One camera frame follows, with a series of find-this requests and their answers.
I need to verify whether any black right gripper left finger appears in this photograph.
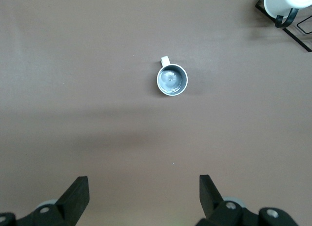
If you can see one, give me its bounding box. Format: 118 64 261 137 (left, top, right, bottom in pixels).
0 176 90 226

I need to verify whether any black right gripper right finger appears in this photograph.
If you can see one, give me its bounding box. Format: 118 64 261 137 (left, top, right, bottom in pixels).
196 174 299 226

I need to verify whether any black wire rack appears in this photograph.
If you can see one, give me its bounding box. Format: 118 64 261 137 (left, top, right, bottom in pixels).
255 0 312 53

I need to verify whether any white mug black handle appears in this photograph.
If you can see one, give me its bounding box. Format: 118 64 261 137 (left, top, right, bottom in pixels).
263 0 312 29

